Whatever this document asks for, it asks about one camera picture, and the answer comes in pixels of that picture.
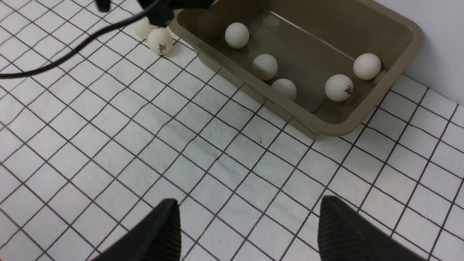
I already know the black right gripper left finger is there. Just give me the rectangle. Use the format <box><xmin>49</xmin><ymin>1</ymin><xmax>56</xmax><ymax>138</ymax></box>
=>
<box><xmin>94</xmin><ymin>198</ymin><xmax>181</xmax><ymax>261</ymax></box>

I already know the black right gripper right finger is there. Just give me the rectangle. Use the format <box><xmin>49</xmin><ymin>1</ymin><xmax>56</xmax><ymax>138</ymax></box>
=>
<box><xmin>318</xmin><ymin>195</ymin><xmax>424</xmax><ymax>261</ymax></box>

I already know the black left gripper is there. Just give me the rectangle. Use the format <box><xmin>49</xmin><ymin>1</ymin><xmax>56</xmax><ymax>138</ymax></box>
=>
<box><xmin>146</xmin><ymin>0</ymin><xmax>216</xmax><ymax>28</ymax></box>

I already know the white printed ping-pong ball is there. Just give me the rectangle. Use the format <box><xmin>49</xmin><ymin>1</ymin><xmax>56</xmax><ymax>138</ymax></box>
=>
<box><xmin>353</xmin><ymin>53</ymin><xmax>382</xmax><ymax>80</ymax></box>
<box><xmin>325</xmin><ymin>74</ymin><xmax>354</xmax><ymax>102</ymax></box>
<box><xmin>146</xmin><ymin>28</ymin><xmax>174</xmax><ymax>55</ymax></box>

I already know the white grid-patterned tablecloth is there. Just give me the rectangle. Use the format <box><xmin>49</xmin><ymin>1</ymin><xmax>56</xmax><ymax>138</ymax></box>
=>
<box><xmin>0</xmin><ymin>0</ymin><xmax>464</xmax><ymax>261</ymax></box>

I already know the tan plastic bin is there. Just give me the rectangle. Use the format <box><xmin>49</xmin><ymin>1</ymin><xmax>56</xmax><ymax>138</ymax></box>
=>
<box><xmin>170</xmin><ymin>0</ymin><xmax>425</xmax><ymax>140</ymax></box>

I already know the black cable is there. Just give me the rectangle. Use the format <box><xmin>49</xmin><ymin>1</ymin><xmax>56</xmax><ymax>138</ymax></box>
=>
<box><xmin>0</xmin><ymin>0</ymin><xmax>162</xmax><ymax>79</ymax></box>

